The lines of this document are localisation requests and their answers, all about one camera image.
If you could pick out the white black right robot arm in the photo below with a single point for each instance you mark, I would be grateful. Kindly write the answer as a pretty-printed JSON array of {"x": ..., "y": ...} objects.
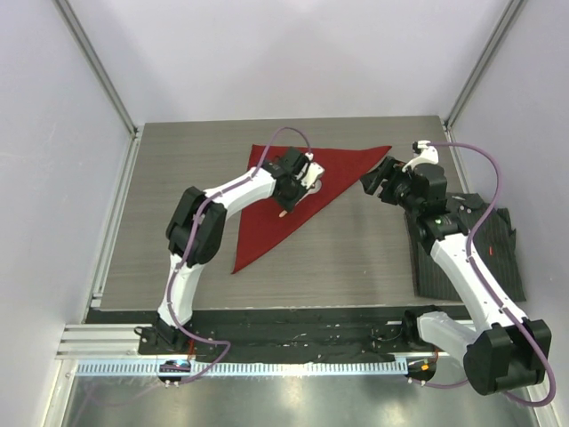
[{"x": 504, "y": 350}]

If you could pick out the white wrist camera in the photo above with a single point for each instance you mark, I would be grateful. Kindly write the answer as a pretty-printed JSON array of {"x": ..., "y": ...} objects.
[
  {"x": 311, "y": 172},
  {"x": 423, "y": 154}
]

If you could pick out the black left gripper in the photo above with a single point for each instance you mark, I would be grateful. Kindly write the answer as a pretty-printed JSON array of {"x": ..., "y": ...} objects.
[{"x": 284, "y": 205}]

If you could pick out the metal spoon with wooden handle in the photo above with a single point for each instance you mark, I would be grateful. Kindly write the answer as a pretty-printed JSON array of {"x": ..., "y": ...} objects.
[{"x": 284, "y": 213}]

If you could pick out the left aluminium frame post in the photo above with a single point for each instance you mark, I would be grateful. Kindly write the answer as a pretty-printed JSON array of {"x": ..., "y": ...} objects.
[{"x": 83, "y": 41}]

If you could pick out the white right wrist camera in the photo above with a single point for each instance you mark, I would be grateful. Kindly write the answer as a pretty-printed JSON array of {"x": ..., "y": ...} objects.
[{"x": 423, "y": 154}]

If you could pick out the aluminium front rail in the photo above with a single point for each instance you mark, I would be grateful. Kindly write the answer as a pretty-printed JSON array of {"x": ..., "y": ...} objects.
[{"x": 99, "y": 341}]

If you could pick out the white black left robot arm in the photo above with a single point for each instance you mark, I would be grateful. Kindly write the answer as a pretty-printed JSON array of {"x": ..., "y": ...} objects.
[{"x": 196, "y": 228}]

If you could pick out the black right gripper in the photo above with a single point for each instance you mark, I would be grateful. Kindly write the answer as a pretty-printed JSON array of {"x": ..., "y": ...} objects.
[{"x": 390, "y": 170}]

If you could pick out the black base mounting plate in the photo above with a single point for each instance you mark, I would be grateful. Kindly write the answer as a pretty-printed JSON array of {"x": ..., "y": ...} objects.
[{"x": 278, "y": 336}]

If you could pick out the right aluminium frame post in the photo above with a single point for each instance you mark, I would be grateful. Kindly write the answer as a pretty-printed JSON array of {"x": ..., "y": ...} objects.
[{"x": 493, "y": 44}]

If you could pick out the white slotted cable duct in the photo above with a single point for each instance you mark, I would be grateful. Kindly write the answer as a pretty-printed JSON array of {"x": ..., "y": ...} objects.
[{"x": 164, "y": 367}]

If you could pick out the red cloth napkin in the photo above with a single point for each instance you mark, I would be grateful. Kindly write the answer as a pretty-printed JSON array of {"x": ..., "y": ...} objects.
[{"x": 262, "y": 228}]

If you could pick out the dark striped button shirt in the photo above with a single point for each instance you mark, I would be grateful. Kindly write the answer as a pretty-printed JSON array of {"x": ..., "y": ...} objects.
[{"x": 495, "y": 243}]

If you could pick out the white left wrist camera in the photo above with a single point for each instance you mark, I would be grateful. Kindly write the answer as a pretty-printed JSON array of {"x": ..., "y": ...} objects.
[{"x": 311, "y": 172}]

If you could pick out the aluminium frame post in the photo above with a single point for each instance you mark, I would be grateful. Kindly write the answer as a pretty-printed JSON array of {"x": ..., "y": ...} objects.
[
  {"x": 83, "y": 41},
  {"x": 493, "y": 44}
]

